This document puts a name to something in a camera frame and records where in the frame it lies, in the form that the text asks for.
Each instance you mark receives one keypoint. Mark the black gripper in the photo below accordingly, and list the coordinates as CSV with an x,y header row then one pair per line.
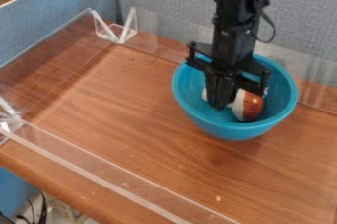
x,y
225,78

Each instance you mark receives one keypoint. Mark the brown white toy mushroom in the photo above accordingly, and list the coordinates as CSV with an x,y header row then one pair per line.
x,y
246,106

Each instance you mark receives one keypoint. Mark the blue plastic bowl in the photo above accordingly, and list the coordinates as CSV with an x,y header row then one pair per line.
x,y
218,123

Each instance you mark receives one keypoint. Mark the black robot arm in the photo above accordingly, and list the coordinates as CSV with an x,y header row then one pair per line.
x,y
226,59

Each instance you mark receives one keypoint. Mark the clear acrylic back barrier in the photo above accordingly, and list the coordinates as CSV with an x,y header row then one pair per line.
x,y
162,36

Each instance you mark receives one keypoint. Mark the clear acrylic barrier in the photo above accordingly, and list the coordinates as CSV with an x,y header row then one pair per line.
x,y
37,76
162,36
166,203

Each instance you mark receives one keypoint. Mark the clear acrylic front barrier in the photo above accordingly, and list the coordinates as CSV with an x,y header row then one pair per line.
x,y
166,203

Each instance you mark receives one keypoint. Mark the clear acrylic left barrier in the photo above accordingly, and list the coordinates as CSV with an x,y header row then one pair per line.
x,y
37,76

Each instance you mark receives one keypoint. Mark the clear acrylic corner bracket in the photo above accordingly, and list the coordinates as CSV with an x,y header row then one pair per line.
x,y
114,32

